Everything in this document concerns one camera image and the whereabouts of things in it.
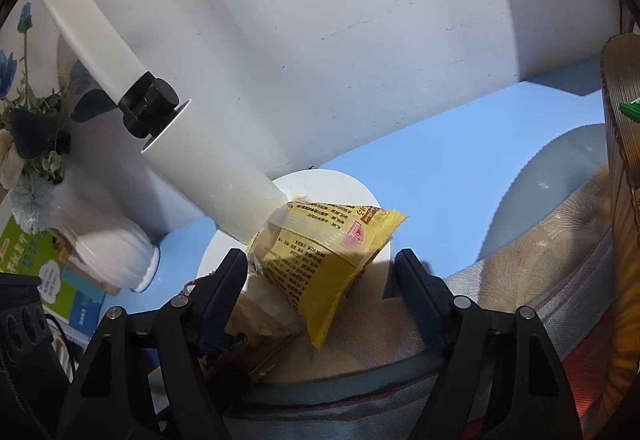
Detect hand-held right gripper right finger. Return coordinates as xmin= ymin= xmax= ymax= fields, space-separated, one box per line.
xmin=394 ymin=249 xmax=583 ymax=440

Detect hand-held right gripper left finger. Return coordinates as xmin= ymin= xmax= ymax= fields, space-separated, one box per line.
xmin=62 ymin=247 xmax=249 ymax=440

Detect yellow snack packet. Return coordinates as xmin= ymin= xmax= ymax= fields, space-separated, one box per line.
xmin=248 ymin=195 xmax=408 ymax=350

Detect ribbed wooden basket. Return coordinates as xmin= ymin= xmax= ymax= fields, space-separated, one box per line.
xmin=600 ymin=33 xmax=640 ymax=440

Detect green and white packet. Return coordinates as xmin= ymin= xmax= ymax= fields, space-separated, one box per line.
xmin=619 ymin=96 xmax=640 ymax=123

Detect green cover book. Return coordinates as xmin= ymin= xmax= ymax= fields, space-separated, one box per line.
xmin=0 ymin=215 xmax=108 ymax=336

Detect floral woven tablecloth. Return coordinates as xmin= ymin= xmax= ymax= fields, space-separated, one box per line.
xmin=220 ymin=155 xmax=640 ymax=440

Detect white desk lamp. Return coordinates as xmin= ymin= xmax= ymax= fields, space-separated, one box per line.
xmin=32 ymin=0 xmax=392 ymax=311

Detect blue artificial flowers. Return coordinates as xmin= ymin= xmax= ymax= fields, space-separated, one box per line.
xmin=0 ymin=0 xmax=113 ymax=231

